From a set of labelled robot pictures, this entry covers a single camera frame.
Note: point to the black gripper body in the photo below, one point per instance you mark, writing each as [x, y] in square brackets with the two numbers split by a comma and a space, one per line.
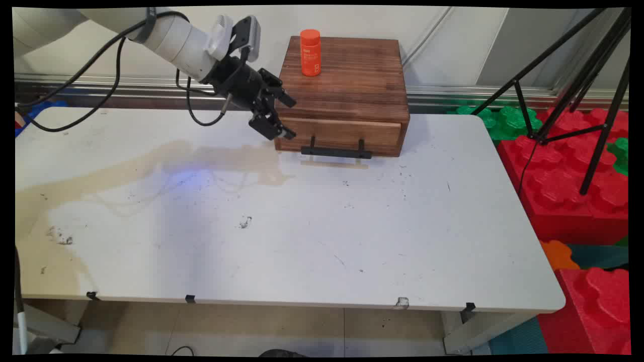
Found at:
[241, 83]

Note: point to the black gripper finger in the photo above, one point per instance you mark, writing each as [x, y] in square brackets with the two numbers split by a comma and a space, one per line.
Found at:
[269, 125]
[276, 89]

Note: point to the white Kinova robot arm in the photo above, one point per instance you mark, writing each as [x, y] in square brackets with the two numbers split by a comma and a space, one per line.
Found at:
[171, 35]

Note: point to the orange plastic bottle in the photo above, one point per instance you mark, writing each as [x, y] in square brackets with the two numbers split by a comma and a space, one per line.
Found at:
[310, 53]

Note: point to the dark wooden cabinet box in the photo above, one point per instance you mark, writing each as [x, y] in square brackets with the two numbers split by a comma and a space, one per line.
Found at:
[347, 75]

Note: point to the blue plastic object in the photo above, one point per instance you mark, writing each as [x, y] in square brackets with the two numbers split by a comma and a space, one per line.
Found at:
[32, 113]

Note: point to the white tape scrap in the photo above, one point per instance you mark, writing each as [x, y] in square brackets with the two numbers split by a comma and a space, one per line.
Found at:
[402, 302]

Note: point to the wide green foam block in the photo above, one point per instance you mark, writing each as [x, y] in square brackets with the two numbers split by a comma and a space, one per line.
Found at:
[508, 120]

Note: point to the large red foam block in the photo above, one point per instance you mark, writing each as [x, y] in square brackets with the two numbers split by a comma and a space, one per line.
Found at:
[563, 186]

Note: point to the orange foam piece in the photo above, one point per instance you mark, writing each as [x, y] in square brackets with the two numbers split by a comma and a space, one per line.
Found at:
[556, 254]

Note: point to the small green foam block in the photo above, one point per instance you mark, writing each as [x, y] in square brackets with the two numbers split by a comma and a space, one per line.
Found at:
[621, 153]

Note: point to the teal foam mat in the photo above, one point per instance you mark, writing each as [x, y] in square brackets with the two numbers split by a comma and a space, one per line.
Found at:
[601, 256]

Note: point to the small red foam block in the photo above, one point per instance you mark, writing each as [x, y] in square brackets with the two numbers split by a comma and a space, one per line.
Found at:
[598, 311]

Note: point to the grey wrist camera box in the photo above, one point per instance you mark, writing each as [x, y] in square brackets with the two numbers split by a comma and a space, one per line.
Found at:
[246, 32]

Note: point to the white wall conduit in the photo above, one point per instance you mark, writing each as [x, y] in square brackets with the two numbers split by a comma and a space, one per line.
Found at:
[427, 35]

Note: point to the metal wall rail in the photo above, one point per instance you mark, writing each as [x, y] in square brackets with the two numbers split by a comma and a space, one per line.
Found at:
[453, 94]

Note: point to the grey table leg bracket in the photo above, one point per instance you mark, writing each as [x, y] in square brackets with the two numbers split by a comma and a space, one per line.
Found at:
[478, 334]
[48, 327]

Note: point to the black camera tripod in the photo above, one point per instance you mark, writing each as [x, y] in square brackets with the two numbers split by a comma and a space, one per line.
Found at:
[593, 65]

